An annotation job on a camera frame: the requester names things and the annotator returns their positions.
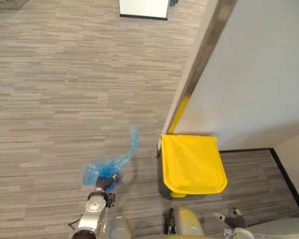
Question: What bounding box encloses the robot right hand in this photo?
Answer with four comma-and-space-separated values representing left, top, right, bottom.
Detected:
213, 207, 248, 230

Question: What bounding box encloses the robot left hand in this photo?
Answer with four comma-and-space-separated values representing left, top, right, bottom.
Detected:
95, 173, 123, 194

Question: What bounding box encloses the blue plastic trash bag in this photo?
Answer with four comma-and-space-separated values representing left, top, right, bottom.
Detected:
81, 126, 141, 193

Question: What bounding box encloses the yellow lidded trash can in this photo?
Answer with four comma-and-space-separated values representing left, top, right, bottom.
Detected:
160, 134, 228, 199

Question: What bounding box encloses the silver robot left leg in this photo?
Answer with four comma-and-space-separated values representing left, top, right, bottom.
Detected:
104, 216, 133, 239

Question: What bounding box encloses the silver robot leg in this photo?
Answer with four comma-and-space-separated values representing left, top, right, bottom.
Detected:
104, 216, 133, 239
163, 205, 205, 239

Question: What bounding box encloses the silver robot right leg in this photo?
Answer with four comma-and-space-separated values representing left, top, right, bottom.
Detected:
163, 205, 205, 239

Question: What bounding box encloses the black baseboard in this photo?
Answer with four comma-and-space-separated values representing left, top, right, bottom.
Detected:
218, 147, 299, 218

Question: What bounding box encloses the yellow corner guard strip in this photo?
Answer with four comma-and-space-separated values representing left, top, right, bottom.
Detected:
168, 95, 191, 134

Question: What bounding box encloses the white panel with black base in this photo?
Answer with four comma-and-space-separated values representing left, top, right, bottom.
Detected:
119, 0, 169, 21

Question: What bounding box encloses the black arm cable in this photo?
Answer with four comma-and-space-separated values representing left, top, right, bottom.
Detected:
68, 218, 82, 229

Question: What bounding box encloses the metal wall corner trim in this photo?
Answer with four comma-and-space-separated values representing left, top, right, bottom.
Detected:
181, 0, 237, 98

